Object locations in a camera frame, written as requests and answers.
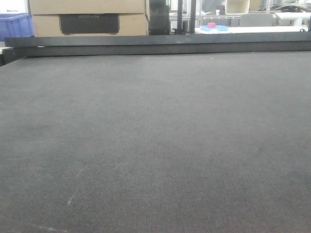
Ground upper cardboard box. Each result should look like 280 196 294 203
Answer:
30 0 149 15

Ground lower cardboard box black print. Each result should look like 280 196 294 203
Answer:
32 14 149 37

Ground black metal post left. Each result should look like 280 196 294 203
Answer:
176 0 183 34

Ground black wrapped pillar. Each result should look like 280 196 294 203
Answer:
149 0 171 35

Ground black conveyor side rail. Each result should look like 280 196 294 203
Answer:
2 32 311 64

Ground black metal post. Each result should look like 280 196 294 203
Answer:
176 0 183 34
189 0 196 34

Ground blue tray on table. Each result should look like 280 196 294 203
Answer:
199 25 229 32

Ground blue crate far left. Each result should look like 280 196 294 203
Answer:
0 13 34 42

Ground black metal post right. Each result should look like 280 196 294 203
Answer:
189 0 196 34

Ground black conveyor belt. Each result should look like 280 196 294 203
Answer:
0 52 311 233

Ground white background table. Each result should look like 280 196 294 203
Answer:
195 26 309 34

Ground red tape roll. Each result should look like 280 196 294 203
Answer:
207 22 216 28

